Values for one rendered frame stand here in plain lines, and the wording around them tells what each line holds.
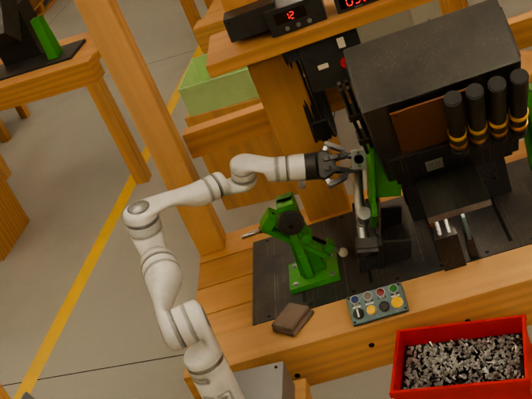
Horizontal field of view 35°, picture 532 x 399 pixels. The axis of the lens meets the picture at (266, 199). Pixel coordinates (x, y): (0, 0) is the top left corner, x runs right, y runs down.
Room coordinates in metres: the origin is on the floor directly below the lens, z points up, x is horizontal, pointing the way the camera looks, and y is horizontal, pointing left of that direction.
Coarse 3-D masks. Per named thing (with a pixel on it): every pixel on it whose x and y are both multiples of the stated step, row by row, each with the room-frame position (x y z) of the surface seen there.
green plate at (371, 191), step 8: (368, 144) 1.95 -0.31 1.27; (368, 160) 1.96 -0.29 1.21; (376, 160) 1.92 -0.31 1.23; (368, 168) 1.97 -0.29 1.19; (376, 168) 1.92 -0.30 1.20; (368, 176) 1.98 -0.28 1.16; (376, 176) 1.92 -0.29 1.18; (384, 176) 1.92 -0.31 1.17; (368, 184) 1.98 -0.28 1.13; (376, 184) 1.92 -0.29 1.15; (384, 184) 1.92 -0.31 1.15; (392, 184) 1.92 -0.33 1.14; (400, 184) 1.91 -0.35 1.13; (368, 192) 1.99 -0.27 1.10; (376, 192) 1.93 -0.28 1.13; (384, 192) 1.92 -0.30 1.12; (392, 192) 1.92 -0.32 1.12; (400, 192) 1.91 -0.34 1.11
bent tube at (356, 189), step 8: (352, 152) 2.02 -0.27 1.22; (360, 152) 2.02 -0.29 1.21; (352, 160) 2.01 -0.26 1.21; (360, 160) 2.05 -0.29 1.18; (352, 168) 1.99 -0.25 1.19; (360, 168) 1.99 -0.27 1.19; (352, 176) 2.08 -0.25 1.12; (360, 176) 2.06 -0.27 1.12; (352, 184) 2.08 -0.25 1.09; (360, 184) 2.07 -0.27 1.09; (360, 192) 2.06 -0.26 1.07; (360, 200) 2.04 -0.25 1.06; (360, 232) 1.98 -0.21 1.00
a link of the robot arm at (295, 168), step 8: (288, 160) 2.04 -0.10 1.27; (296, 160) 2.04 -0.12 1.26; (304, 160) 2.03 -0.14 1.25; (288, 168) 2.03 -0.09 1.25; (296, 168) 2.02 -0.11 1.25; (304, 168) 2.02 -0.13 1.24; (288, 176) 2.03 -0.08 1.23; (296, 176) 2.02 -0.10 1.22; (304, 176) 2.02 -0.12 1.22; (304, 184) 2.06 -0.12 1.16
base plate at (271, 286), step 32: (512, 192) 2.01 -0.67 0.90; (320, 224) 2.26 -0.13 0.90; (352, 224) 2.19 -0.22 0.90; (416, 224) 2.05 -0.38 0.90; (480, 224) 1.93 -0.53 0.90; (512, 224) 1.87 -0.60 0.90; (256, 256) 2.23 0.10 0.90; (288, 256) 2.16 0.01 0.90; (352, 256) 2.03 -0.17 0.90; (416, 256) 1.90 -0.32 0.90; (480, 256) 1.79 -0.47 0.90; (256, 288) 2.07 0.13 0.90; (288, 288) 2.01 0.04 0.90; (320, 288) 1.94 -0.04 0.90; (352, 288) 1.88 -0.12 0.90; (256, 320) 1.92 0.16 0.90
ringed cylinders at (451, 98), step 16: (496, 80) 1.57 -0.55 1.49; (512, 80) 1.56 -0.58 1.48; (528, 80) 1.55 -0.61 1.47; (448, 96) 1.59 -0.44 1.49; (480, 96) 1.56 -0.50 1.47; (496, 96) 1.57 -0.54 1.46; (512, 96) 1.59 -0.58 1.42; (448, 112) 1.60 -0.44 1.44; (480, 112) 1.61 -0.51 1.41; (496, 112) 1.62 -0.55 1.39; (512, 112) 1.65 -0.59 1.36; (528, 112) 1.65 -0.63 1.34; (448, 128) 1.68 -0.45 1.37; (464, 128) 1.66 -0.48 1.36; (480, 128) 1.66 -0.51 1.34; (496, 128) 1.67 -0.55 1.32; (512, 128) 1.69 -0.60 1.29; (464, 144) 1.71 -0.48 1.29; (480, 144) 1.72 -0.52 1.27; (496, 144) 1.73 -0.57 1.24
